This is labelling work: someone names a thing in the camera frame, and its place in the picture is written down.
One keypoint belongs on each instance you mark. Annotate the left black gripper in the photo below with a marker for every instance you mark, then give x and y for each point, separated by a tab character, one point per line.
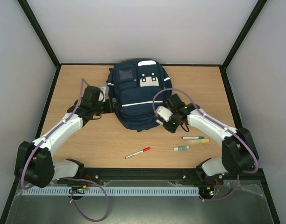
110	109

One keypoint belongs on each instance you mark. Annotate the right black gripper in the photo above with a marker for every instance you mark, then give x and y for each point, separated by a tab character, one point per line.
168	126

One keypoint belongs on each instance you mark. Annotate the teal capped marker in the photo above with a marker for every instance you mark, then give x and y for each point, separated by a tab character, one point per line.
192	137

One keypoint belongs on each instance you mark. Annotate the navy blue student backpack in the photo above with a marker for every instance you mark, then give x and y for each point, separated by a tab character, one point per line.
139	86

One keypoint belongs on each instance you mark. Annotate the red capped marker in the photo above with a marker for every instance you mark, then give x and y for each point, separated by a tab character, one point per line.
136	153

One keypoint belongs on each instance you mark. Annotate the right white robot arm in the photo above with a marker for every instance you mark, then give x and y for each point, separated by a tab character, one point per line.
239	154

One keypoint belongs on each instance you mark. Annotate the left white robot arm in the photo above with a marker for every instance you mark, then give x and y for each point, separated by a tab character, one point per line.
34	162

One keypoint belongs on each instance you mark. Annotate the green white glue stick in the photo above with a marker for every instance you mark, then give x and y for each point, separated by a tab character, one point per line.
179	148

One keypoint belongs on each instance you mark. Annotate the yellow capped glue stick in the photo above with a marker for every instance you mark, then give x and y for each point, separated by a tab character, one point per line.
198	141

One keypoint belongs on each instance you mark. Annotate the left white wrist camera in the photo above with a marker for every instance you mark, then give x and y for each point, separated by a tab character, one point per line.
103	93

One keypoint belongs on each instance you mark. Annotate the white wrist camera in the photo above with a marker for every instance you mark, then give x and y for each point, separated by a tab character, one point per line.
103	93
163	115

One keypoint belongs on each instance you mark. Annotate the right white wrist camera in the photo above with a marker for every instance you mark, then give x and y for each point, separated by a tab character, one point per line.
163	115

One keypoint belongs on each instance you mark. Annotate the grey slotted cable duct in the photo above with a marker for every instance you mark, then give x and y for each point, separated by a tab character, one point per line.
113	191

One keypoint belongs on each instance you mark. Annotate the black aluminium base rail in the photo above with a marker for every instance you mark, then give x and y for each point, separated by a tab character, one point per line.
186	176

